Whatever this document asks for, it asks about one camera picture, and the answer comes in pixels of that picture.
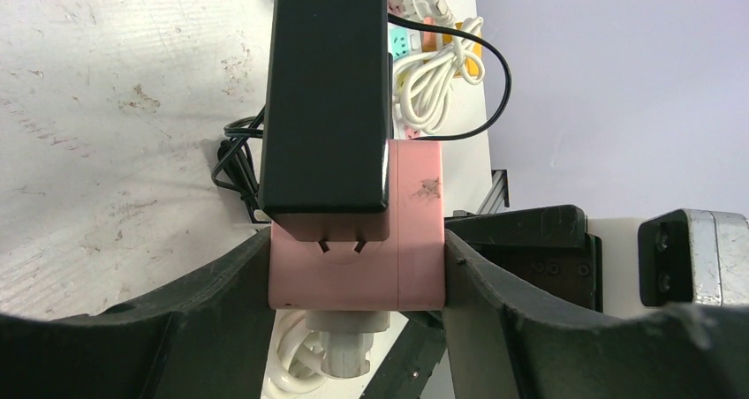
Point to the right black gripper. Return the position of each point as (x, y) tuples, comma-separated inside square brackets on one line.
[(549, 247)]

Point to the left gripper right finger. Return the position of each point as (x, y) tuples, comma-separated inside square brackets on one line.
[(508, 339)]

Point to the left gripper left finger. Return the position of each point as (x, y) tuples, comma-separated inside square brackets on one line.
[(204, 335)]

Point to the pink cube socket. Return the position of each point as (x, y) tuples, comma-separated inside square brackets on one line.
[(393, 261)]

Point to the black adapter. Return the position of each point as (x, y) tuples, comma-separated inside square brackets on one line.
[(320, 144)]

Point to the white multi-socket power strip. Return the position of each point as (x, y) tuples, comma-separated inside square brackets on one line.
[(404, 44)]

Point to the yellow cube plug adapter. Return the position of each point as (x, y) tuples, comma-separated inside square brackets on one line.
[(472, 59)]

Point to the aluminium frame rail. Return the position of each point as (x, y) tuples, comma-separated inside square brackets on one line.
[(497, 199)]

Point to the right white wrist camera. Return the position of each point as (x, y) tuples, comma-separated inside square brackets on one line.
[(687, 256)]

